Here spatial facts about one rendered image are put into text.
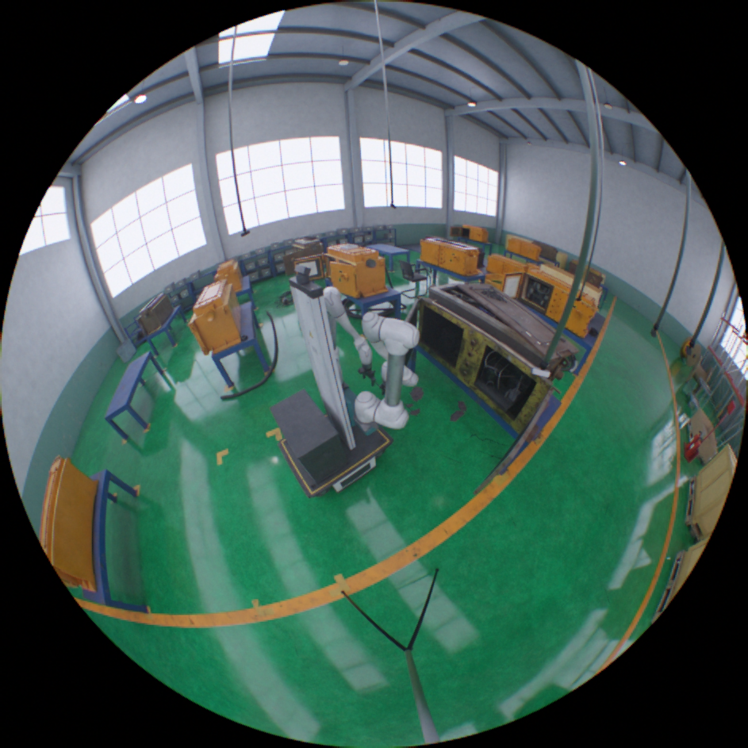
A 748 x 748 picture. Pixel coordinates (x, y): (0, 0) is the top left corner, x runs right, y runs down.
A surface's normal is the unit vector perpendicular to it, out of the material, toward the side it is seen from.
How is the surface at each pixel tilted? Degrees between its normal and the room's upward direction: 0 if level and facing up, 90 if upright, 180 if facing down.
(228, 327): 90
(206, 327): 90
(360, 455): 0
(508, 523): 0
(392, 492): 0
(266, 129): 90
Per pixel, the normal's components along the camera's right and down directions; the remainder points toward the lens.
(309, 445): -0.05, -0.73
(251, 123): 0.50, 0.57
